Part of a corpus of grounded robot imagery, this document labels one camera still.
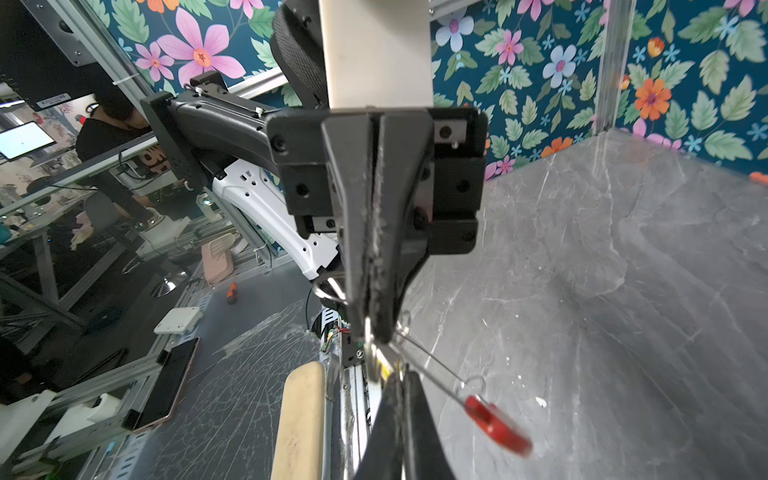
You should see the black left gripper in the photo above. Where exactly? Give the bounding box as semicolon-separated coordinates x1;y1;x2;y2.
266;107;489;343

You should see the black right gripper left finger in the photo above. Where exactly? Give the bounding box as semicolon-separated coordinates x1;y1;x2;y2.
354;374;403;480

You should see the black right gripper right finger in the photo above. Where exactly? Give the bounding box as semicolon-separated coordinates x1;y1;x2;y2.
404;371;455;480

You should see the metal keyring with red grip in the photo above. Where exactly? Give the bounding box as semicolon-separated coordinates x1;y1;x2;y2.
311;269;535;458

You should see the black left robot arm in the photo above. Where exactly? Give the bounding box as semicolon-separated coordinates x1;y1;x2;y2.
142;1;488;344

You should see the beige pad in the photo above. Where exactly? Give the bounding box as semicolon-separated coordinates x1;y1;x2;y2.
270;361;326;480

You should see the seated person in black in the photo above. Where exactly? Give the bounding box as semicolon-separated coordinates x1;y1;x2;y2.
74;89;181;223

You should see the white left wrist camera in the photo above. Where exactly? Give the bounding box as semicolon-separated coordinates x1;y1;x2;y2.
319;0;433;109

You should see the black monitor on frame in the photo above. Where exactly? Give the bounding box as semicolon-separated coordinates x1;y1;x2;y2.
1;0;111;111

